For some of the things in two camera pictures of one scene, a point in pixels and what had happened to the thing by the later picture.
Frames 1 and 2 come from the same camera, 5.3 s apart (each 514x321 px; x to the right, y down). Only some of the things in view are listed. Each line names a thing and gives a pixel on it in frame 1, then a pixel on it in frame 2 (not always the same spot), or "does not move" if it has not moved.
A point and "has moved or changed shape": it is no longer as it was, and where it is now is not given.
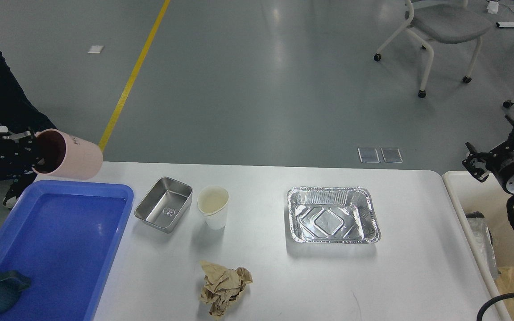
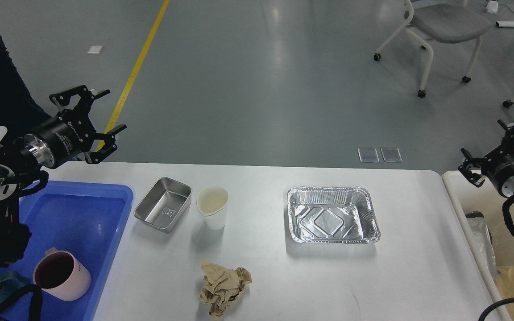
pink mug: x=64 y=154 has moved or changed shape
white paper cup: x=213 y=201 does not move
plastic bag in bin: x=483 y=236 does not move
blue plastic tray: x=63 y=236 does not move
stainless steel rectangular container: x=164 y=203 does not move
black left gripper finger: x=4 y=129 -> x=87 y=97
